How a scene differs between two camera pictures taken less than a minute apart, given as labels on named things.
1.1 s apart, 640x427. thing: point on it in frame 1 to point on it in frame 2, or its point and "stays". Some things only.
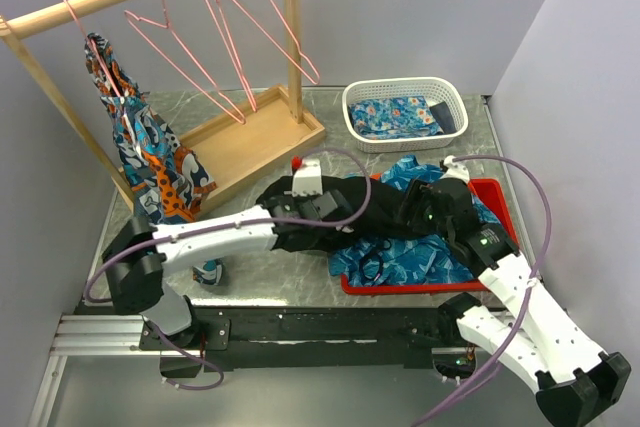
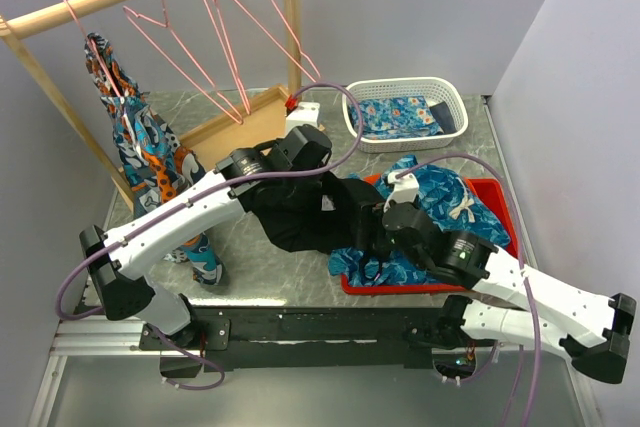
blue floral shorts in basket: [394, 118] stays
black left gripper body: [301, 200] to [279, 141]
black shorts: [377, 208] stays
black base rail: [217, 333] stays
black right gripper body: [422, 219] to [369, 215]
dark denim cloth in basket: [443, 116] stays
